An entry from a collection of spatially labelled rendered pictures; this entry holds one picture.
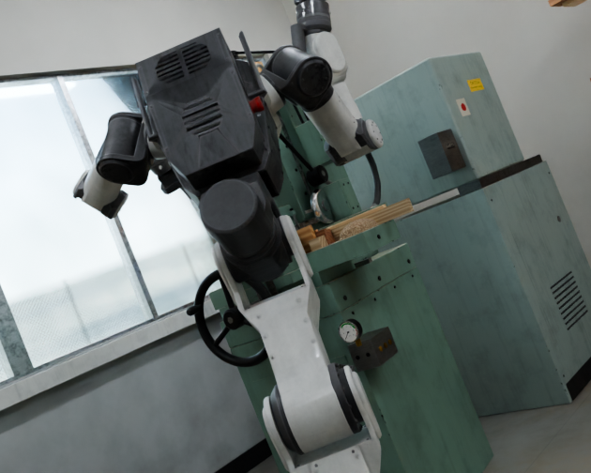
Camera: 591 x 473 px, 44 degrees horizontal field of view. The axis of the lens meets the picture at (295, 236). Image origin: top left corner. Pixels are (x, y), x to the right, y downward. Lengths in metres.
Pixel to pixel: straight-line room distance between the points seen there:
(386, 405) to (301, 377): 0.78
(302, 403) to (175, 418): 2.18
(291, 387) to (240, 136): 0.51
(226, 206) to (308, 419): 0.42
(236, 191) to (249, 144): 0.16
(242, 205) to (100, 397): 2.13
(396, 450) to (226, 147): 1.08
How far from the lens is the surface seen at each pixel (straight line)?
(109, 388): 3.40
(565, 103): 4.25
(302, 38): 1.93
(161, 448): 3.51
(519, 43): 4.32
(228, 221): 1.35
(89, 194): 1.92
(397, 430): 2.21
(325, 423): 1.42
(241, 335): 2.32
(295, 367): 1.45
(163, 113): 1.56
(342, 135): 1.80
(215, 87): 1.55
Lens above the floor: 0.93
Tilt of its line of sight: 1 degrees up
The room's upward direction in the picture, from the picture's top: 22 degrees counter-clockwise
